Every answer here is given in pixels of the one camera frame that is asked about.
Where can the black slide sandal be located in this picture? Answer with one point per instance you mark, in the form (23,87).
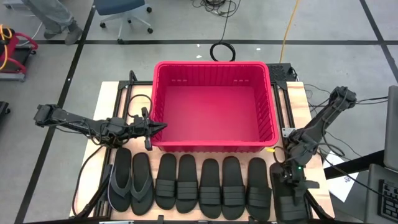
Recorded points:
(166,168)
(187,169)
(233,172)
(287,210)
(210,174)
(258,174)

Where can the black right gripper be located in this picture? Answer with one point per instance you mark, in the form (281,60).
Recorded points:
(295,177)

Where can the red plastic bin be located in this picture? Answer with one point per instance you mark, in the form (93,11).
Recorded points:
(211,112)

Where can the silver metal bracket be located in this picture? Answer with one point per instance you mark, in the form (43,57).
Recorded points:
(287,131)

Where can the grey monitor panel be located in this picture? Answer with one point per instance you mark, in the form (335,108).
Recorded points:
(392,130)

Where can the black flip-flop white edge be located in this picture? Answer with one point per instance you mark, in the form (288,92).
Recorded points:
(122,165)

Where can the black aluminium frame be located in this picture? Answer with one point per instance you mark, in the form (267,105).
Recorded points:
(119,99)
(284,102)

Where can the blue office chair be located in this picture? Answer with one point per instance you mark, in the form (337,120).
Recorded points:
(121,7)

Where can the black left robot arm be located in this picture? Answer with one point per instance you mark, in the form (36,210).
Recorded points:
(77,123)

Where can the red cart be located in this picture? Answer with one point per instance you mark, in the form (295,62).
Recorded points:
(14,56)

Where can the white paper sheet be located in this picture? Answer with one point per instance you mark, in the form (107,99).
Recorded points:
(343,183)

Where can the person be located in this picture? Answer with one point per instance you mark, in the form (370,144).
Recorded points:
(59,15)

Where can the black beam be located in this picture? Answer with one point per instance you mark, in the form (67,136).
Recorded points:
(354,165)

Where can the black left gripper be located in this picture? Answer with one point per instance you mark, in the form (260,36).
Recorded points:
(146,129)

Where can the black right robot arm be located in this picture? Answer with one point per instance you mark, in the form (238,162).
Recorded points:
(323,119)

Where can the grey desk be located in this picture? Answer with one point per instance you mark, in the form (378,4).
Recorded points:
(371,199)

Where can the black keyboard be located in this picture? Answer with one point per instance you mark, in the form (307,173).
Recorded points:
(388,202)

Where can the black perforated box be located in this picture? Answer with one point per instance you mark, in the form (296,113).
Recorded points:
(280,72)

